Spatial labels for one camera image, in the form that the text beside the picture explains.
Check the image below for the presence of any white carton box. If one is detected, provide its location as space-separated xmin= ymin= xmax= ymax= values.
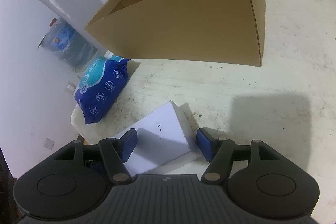
xmin=114 ymin=101 xmax=201 ymax=176

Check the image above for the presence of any blue wet wipes pack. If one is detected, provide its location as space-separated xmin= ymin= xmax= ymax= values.
xmin=74 ymin=56 xmax=129 ymax=124

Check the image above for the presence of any blue water jug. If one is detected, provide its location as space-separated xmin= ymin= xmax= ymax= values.
xmin=39 ymin=17 xmax=97 ymax=71

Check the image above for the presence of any brown cardboard box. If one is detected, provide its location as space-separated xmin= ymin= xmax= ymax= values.
xmin=85 ymin=0 xmax=265 ymax=67

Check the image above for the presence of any white wall plug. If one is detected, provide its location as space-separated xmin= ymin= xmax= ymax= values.
xmin=65 ymin=82 xmax=76 ymax=95

